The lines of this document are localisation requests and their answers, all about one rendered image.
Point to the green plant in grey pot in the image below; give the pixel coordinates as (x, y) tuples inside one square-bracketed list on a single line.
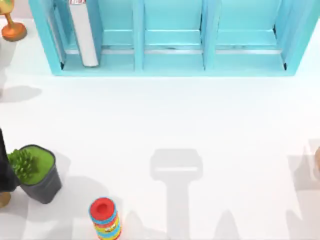
[(37, 172)]

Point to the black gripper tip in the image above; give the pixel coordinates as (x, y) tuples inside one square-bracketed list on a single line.
[(6, 172)]

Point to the stack of coloured rings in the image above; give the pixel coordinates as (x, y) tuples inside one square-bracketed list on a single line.
[(106, 220)]

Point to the tan rounded object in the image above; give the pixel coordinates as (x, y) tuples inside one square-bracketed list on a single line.
[(317, 161)]

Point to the light blue rack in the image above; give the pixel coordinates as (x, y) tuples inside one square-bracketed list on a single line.
[(172, 57)]

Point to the orange and gold trophy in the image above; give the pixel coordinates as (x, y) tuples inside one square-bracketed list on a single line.
[(13, 30)]

